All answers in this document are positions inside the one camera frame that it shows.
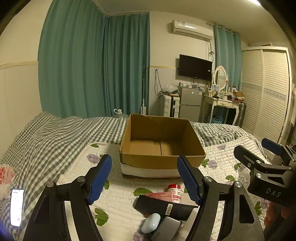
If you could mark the brown cardboard box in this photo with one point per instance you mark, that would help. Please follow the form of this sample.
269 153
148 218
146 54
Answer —
161 163

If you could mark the white air conditioner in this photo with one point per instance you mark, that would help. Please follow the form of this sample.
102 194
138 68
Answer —
192 29

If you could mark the grey power bank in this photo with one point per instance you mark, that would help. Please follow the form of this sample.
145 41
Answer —
167 228

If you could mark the red and white plastic bag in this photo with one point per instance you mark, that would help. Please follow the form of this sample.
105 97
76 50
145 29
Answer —
5 179

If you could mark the red-capped white bottle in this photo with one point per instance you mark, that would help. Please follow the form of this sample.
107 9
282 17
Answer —
175 191

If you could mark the white floral quilt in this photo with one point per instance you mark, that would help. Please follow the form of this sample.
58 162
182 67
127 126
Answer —
120 204

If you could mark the grey gingham blanket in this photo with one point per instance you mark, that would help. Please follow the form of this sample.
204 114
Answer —
50 141

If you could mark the black wall television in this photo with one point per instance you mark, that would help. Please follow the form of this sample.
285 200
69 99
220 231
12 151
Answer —
195 67

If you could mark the black suitcase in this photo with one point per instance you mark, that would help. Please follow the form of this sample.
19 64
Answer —
241 114

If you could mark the white oval mirror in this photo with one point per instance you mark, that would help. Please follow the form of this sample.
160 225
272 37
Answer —
219 77

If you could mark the white louvered wardrobe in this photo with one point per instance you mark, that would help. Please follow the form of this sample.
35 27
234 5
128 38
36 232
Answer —
266 92

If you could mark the white dressing table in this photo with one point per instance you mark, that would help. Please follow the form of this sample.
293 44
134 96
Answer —
222 103

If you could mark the clear water jug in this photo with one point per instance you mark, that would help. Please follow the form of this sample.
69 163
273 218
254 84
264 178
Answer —
119 113

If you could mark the white plastic bottle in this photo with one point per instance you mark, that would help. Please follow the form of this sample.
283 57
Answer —
185 233

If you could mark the person's right hand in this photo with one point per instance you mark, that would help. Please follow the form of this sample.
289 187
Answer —
274 215

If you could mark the silver small fridge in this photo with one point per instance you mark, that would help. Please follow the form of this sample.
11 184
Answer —
189 104

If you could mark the pale blue earbuds case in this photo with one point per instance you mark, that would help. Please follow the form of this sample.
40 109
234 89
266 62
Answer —
150 223

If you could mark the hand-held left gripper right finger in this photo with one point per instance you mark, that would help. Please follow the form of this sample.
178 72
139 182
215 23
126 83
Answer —
188 178

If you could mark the small open cardboard box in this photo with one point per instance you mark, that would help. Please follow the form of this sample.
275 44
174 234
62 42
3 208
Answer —
238 94

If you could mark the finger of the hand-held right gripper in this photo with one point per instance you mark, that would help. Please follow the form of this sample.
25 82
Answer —
249 155
271 146

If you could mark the blue basket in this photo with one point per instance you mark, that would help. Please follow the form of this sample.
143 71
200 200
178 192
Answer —
218 119

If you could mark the long black box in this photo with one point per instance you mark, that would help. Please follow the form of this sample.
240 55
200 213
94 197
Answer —
157 206

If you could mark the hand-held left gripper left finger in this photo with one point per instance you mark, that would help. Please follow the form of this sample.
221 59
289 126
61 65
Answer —
100 178

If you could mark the white smartphone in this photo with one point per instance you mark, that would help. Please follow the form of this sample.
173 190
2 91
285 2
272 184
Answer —
17 207

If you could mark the pink box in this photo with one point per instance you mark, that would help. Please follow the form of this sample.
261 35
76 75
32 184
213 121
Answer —
160 195

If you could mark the white flat mop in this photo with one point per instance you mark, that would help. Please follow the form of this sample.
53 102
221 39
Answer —
143 109

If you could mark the narrow green curtain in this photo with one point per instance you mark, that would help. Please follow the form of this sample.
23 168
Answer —
227 58

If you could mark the wide green curtain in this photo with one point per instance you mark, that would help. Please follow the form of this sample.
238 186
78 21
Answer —
69 62

